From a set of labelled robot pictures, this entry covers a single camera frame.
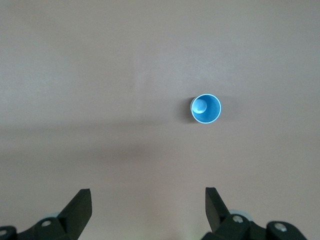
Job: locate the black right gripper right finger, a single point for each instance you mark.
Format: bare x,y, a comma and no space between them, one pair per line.
220,220

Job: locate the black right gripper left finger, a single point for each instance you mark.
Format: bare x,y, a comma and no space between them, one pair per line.
75,215

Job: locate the blue plastic cup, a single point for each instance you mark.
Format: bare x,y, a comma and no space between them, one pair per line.
212,110

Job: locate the brown table mat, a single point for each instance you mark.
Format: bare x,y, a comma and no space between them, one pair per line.
100,75

